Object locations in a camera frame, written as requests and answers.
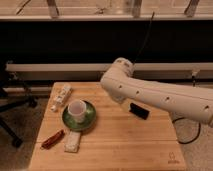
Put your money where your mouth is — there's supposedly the white ceramic cup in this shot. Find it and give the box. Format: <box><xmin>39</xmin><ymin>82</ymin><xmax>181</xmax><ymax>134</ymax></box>
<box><xmin>68</xmin><ymin>99</ymin><xmax>86</xmax><ymax>123</ymax></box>

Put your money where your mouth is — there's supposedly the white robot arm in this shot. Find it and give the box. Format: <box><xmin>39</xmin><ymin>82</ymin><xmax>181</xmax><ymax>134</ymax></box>
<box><xmin>100</xmin><ymin>57</ymin><xmax>213</xmax><ymax>127</ymax></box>

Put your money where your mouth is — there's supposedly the green ceramic plate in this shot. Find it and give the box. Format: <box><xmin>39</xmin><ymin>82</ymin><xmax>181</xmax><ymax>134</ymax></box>
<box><xmin>62</xmin><ymin>101</ymin><xmax>96</xmax><ymax>132</ymax></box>

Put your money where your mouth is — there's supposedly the black smartphone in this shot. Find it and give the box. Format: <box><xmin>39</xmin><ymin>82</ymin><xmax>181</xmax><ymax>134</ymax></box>
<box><xmin>130</xmin><ymin>103</ymin><xmax>149</xmax><ymax>120</ymax></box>

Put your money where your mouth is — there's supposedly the white tube with cap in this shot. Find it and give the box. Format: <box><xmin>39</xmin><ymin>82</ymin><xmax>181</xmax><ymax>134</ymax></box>
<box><xmin>51</xmin><ymin>84</ymin><xmax>72</xmax><ymax>112</ymax></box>

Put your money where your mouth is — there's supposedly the white speckled packet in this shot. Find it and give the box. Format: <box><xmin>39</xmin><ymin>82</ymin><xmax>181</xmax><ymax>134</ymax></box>
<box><xmin>65</xmin><ymin>131</ymin><xmax>81</xmax><ymax>153</ymax></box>

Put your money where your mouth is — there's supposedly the red brown wrapped bar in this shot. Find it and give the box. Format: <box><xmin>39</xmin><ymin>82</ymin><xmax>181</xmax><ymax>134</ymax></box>
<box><xmin>41</xmin><ymin>130</ymin><xmax>65</xmax><ymax>149</ymax></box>

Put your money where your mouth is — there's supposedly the black office chair base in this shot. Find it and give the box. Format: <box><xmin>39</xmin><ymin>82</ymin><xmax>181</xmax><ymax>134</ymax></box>
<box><xmin>0</xmin><ymin>65</ymin><xmax>38</xmax><ymax>149</ymax></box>

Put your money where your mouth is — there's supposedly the black hanging cable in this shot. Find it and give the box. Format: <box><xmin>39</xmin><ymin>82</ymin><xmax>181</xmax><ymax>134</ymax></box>
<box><xmin>133</xmin><ymin>11</ymin><xmax>156</xmax><ymax>64</ymax></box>

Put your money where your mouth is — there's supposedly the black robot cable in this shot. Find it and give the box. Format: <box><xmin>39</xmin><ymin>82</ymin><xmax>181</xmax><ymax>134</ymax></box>
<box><xmin>171</xmin><ymin>116</ymin><xmax>202</xmax><ymax>146</ymax></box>

